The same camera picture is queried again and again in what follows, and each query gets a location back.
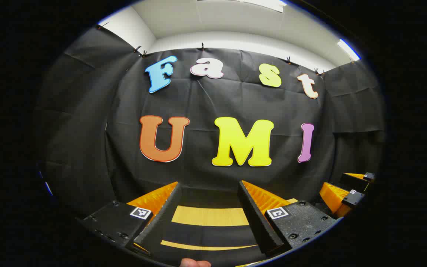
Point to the black backdrop cloth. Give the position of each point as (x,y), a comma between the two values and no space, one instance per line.
(206,100)

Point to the ceiling light panel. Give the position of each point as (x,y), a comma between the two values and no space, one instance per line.
(269,4)
(348,50)

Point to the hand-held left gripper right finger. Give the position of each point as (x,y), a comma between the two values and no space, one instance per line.
(258,222)

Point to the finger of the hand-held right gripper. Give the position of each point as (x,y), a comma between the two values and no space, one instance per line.
(354,180)
(332,196)

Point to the row of black cloth clips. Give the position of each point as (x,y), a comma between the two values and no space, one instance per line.
(202,46)

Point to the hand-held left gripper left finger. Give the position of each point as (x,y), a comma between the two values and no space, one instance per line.
(161,218)

